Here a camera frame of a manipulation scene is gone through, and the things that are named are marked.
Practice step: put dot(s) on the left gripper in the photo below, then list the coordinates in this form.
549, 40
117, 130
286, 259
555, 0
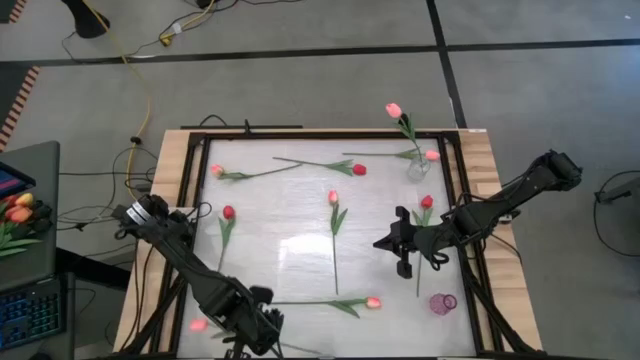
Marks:
255, 317

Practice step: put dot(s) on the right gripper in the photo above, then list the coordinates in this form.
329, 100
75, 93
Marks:
425, 242

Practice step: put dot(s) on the red artificial tulip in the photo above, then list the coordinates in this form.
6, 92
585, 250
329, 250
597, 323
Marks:
229, 212
359, 169
426, 202

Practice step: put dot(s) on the pink artificial tulip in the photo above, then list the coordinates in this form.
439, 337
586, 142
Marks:
217, 170
198, 325
373, 302
432, 155
333, 197
393, 110

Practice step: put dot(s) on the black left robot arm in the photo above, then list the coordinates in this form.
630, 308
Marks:
200, 280

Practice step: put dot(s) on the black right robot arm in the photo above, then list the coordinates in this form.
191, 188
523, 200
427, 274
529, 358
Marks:
500, 200

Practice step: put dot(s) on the purple glass vase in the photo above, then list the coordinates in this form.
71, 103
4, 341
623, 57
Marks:
440, 305

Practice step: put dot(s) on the clear glass vase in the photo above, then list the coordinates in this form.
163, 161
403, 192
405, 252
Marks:
418, 171

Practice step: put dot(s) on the black diagonal support strut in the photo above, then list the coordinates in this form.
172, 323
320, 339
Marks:
150, 320
492, 310

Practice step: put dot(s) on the backlit black keyboard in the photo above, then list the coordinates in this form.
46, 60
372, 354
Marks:
30, 312

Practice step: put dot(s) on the grey side desk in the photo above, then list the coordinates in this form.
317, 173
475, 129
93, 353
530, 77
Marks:
40, 260

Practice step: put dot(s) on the grey floor stand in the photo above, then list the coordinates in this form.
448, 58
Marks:
620, 191

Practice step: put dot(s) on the orange tulip bunch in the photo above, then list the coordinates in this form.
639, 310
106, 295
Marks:
20, 215

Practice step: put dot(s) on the dark tablet screen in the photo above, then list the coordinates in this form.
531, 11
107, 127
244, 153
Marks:
12, 182

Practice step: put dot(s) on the black stand base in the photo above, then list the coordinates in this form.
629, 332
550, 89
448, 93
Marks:
85, 20

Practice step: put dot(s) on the black table frame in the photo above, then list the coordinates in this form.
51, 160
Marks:
325, 135

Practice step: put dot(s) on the black rail bar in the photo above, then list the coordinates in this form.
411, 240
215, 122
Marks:
240, 127

